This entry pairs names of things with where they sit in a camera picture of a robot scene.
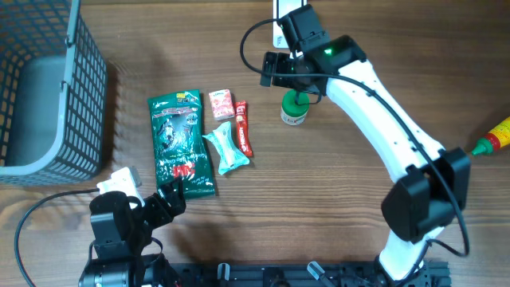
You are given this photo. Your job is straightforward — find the green-lid spice jar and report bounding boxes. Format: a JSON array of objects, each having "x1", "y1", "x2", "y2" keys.
[{"x1": 280, "y1": 90, "x2": 310, "y2": 126}]

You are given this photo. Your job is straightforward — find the red Nescafe coffee stick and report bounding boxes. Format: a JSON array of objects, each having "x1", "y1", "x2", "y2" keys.
[{"x1": 234, "y1": 100, "x2": 253, "y2": 157}]

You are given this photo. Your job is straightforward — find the green snack bag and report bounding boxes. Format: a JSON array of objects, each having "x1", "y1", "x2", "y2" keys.
[{"x1": 147, "y1": 89, "x2": 216, "y2": 199}]

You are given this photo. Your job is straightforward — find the red Kleenex tissue pack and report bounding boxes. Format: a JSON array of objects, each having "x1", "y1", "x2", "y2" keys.
[{"x1": 209, "y1": 89, "x2": 235, "y2": 120}]

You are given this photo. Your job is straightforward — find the teal wet wipes pack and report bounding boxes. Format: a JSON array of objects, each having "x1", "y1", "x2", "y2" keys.
[{"x1": 203, "y1": 122, "x2": 250, "y2": 175}]

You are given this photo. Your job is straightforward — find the red sauce bottle green cap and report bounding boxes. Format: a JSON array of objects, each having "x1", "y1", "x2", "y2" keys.
[{"x1": 471, "y1": 117, "x2": 509, "y2": 155}]

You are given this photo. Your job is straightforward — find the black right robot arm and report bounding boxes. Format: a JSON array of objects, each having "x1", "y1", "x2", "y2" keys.
[{"x1": 261, "y1": 2, "x2": 470, "y2": 286}]

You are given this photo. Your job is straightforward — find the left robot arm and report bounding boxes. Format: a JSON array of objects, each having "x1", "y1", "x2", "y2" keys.
[{"x1": 78, "y1": 178, "x2": 186, "y2": 287}]

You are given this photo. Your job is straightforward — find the white barcode scanner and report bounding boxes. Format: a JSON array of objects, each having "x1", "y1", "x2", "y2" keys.
[{"x1": 272, "y1": 0, "x2": 308, "y2": 49}]

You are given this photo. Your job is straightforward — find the grey plastic mesh basket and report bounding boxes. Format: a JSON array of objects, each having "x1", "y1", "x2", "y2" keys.
[{"x1": 1, "y1": 0, "x2": 108, "y2": 186}]

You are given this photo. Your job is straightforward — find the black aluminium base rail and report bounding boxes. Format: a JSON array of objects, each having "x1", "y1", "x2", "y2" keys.
[{"x1": 159, "y1": 261, "x2": 453, "y2": 287}]

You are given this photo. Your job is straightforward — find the black left camera cable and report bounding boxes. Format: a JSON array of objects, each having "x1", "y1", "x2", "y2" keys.
[{"x1": 14, "y1": 188, "x2": 100, "y2": 287}]

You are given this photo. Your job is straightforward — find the black camera cable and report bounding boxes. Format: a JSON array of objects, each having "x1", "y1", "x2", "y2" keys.
[
  {"x1": 239, "y1": 18, "x2": 471, "y2": 287},
  {"x1": 14, "y1": 188, "x2": 100, "y2": 287}
]

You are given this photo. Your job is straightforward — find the black right camera cable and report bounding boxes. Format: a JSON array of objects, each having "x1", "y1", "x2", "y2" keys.
[{"x1": 239, "y1": 18, "x2": 471, "y2": 287}]

